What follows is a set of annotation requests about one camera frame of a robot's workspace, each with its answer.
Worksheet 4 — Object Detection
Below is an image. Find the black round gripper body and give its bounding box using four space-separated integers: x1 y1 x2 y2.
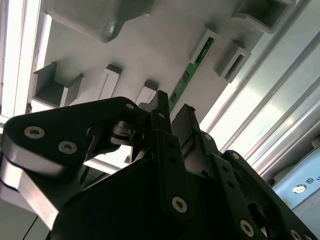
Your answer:
48 154 241 240

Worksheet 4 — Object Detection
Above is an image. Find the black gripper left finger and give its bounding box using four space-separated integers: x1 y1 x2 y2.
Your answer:
2 90 196 224

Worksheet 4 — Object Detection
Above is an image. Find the green RAM stick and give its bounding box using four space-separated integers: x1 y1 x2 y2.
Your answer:
167 36 216 113

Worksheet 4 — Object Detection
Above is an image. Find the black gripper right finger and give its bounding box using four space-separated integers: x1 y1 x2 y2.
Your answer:
173 103 320 240

